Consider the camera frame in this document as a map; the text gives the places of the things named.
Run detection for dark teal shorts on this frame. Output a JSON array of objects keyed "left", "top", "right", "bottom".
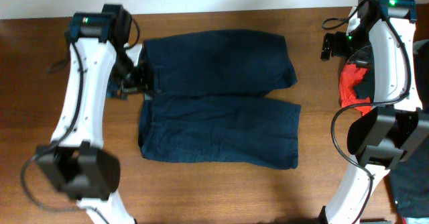
[{"left": 138, "top": 30, "right": 301, "bottom": 170}]

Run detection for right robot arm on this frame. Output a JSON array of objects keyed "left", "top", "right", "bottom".
[{"left": 318, "top": 0, "right": 428, "bottom": 224}]

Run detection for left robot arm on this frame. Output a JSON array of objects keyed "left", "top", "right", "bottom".
[{"left": 32, "top": 4, "right": 154, "bottom": 223}]

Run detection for red garment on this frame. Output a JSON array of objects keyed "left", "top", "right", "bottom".
[{"left": 339, "top": 64, "right": 374, "bottom": 107}]

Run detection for navy garment in pile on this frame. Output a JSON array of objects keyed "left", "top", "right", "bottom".
[{"left": 353, "top": 39, "right": 429, "bottom": 218}]

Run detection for left black camera cable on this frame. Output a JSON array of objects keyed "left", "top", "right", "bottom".
[{"left": 19, "top": 15, "right": 141, "bottom": 224}]

